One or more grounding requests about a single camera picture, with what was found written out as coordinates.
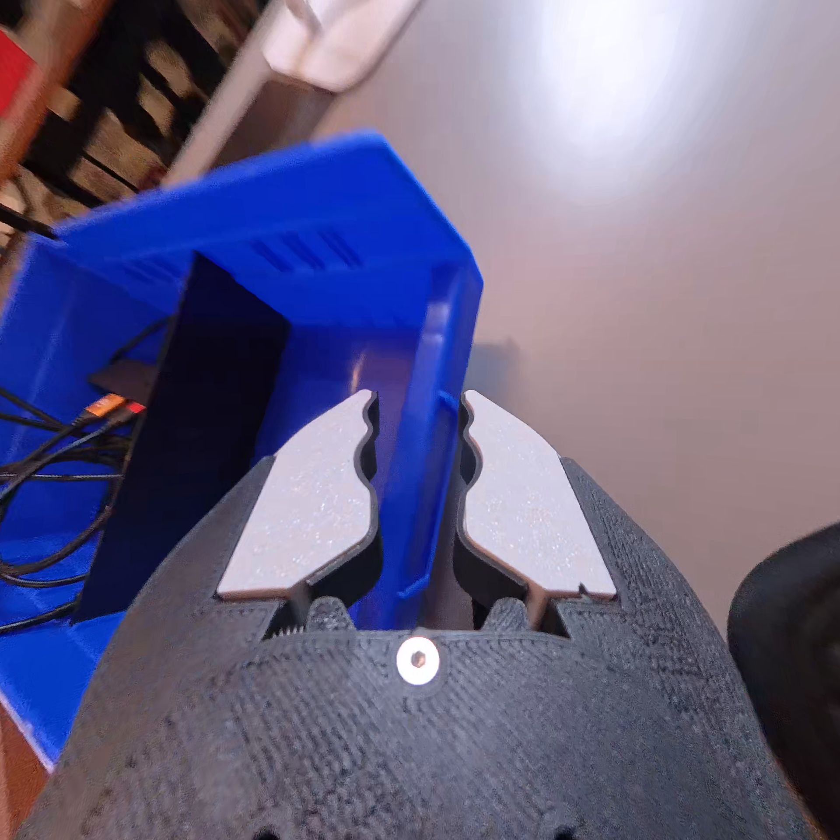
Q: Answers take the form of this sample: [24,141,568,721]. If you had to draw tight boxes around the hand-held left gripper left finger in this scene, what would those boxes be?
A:
[215,388,385,613]

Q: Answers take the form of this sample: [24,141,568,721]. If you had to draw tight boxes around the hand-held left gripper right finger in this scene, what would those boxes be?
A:
[451,388,619,618]

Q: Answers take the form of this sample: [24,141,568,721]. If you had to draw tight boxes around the black cable red plugs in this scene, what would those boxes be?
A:
[0,400,148,526]

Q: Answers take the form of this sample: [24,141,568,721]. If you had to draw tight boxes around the black cable orange plugs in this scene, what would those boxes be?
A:
[0,392,129,490]
[0,459,126,636]

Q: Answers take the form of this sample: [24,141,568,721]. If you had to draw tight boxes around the blue plastic bin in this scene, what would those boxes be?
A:
[0,130,485,772]

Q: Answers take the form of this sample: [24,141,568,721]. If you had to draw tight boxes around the black ribbed cushion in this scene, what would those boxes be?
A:
[727,521,840,840]

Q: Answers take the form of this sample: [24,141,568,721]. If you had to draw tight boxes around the large red bin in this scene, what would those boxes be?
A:
[0,29,35,122]

